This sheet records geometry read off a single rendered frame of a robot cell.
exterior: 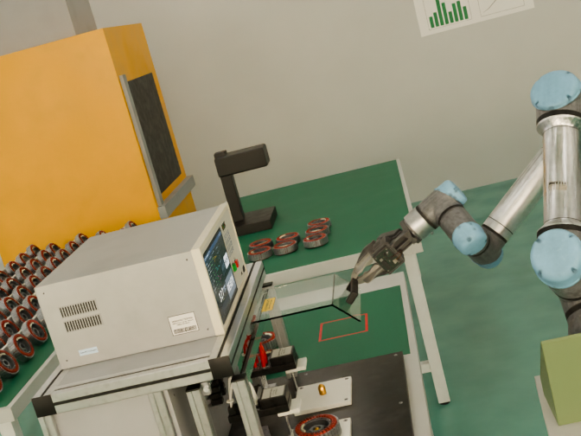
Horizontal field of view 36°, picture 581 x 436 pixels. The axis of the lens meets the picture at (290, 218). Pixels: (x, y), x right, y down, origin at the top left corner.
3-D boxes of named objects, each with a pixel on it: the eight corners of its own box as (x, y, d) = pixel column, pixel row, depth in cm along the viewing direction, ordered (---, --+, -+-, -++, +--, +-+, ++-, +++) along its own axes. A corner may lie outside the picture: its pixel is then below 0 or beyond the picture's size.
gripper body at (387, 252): (367, 256, 221) (403, 224, 218) (367, 246, 229) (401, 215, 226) (388, 278, 222) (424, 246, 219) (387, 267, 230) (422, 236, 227)
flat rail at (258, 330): (272, 297, 248) (270, 287, 247) (245, 394, 188) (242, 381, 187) (268, 298, 248) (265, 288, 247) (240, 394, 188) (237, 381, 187)
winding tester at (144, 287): (248, 273, 238) (227, 201, 234) (225, 334, 196) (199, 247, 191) (112, 305, 243) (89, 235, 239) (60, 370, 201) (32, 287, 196)
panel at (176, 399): (243, 383, 257) (215, 287, 250) (206, 511, 193) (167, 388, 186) (239, 384, 257) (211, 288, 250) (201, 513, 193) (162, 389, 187)
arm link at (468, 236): (499, 246, 216) (475, 217, 223) (482, 228, 207) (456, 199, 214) (474, 266, 217) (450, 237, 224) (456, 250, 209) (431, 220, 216)
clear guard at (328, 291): (360, 289, 236) (354, 268, 235) (360, 322, 213) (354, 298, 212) (243, 316, 240) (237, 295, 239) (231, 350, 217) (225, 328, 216)
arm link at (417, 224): (413, 204, 225) (436, 226, 226) (400, 215, 226) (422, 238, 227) (415, 211, 218) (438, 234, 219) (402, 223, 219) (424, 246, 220)
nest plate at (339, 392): (352, 380, 240) (350, 375, 239) (351, 404, 225) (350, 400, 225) (298, 391, 242) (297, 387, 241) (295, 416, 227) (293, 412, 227)
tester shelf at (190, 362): (266, 275, 249) (262, 259, 248) (234, 375, 183) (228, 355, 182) (119, 309, 255) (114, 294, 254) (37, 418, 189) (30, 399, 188)
